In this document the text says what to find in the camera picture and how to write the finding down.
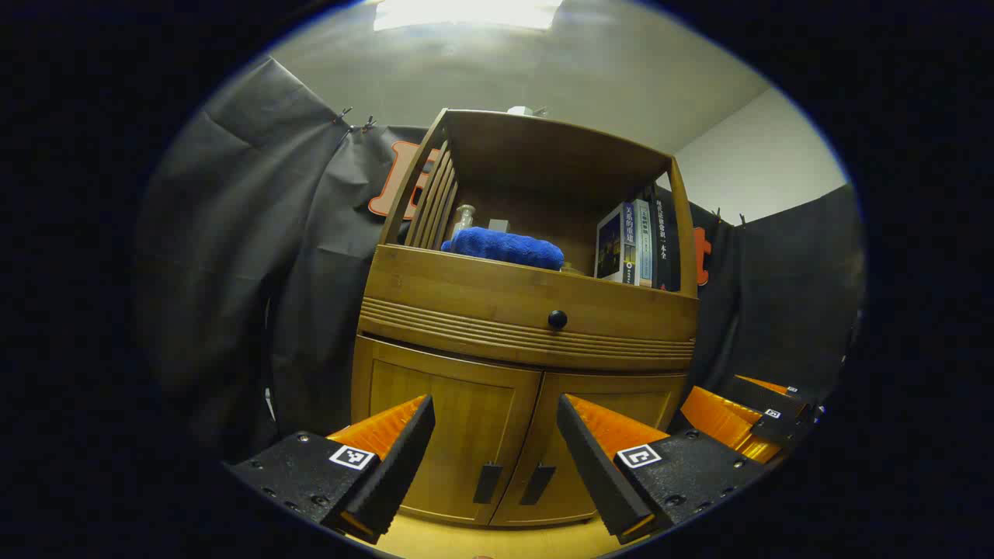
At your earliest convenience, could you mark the wooden shoe cabinet door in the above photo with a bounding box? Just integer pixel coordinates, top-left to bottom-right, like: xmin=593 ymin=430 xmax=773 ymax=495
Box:
xmin=491 ymin=371 xmax=690 ymax=527
xmin=351 ymin=335 xmax=543 ymax=526

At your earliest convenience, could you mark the light blue grey book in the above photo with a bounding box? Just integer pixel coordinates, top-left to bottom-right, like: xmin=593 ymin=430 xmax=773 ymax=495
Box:
xmin=633 ymin=199 xmax=655 ymax=288

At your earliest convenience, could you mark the wooden drawer with black knob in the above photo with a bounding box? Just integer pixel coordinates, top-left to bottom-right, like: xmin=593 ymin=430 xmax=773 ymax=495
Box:
xmin=359 ymin=245 xmax=700 ymax=372

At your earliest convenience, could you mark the wooden double-door shoe cabinet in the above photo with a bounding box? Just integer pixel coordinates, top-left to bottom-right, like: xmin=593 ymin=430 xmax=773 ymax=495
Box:
xmin=349 ymin=107 xmax=701 ymax=529

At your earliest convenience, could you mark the large ceiling light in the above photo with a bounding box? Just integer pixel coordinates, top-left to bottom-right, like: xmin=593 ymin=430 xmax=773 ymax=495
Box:
xmin=373 ymin=0 xmax=564 ymax=32

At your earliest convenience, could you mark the blue folded towel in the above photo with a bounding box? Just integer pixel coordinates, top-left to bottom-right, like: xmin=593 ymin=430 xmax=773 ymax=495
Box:
xmin=440 ymin=226 xmax=565 ymax=272

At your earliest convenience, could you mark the black backdrop cloth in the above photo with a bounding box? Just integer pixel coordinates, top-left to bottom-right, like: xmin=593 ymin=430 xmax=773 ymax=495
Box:
xmin=136 ymin=56 xmax=867 ymax=467

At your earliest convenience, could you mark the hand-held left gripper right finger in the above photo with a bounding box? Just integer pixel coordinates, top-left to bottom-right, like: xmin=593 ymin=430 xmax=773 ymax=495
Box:
xmin=556 ymin=393 xmax=777 ymax=546

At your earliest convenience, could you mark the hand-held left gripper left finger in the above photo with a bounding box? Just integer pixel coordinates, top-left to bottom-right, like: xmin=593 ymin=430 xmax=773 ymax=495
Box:
xmin=224 ymin=394 xmax=436 ymax=545

